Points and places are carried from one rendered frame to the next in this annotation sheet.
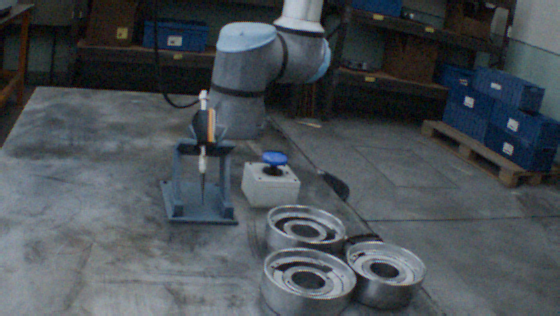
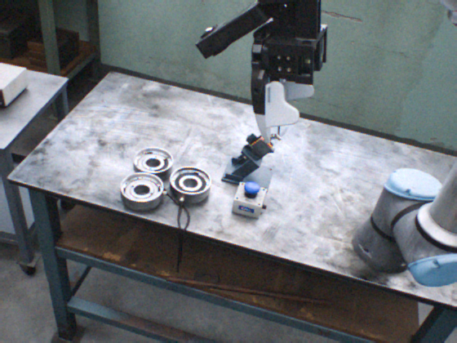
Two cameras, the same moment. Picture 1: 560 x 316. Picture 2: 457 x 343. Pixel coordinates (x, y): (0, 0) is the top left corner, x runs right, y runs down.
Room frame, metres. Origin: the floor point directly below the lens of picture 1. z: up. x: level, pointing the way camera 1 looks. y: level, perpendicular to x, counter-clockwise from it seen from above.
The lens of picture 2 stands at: (1.16, -0.79, 1.66)
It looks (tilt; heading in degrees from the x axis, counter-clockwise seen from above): 40 degrees down; 120
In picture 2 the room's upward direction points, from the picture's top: 9 degrees clockwise
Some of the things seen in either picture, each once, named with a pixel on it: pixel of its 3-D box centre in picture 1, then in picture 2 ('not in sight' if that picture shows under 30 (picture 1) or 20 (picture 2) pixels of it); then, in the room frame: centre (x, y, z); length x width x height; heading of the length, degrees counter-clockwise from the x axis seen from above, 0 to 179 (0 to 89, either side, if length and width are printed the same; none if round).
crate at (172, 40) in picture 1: (174, 34); not in sight; (4.10, 1.02, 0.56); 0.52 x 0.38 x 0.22; 108
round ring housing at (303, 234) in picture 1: (303, 236); (190, 185); (0.63, -0.05, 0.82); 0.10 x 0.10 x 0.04
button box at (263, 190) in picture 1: (269, 182); (251, 200); (0.78, 0.01, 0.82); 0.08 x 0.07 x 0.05; 21
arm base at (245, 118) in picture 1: (234, 106); (389, 234); (1.10, 0.12, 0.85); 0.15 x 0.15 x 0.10
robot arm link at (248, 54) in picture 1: (246, 53); (408, 202); (1.11, 0.11, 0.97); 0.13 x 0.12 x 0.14; 131
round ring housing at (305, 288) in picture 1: (306, 285); (153, 165); (0.50, -0.06, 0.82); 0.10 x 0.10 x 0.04
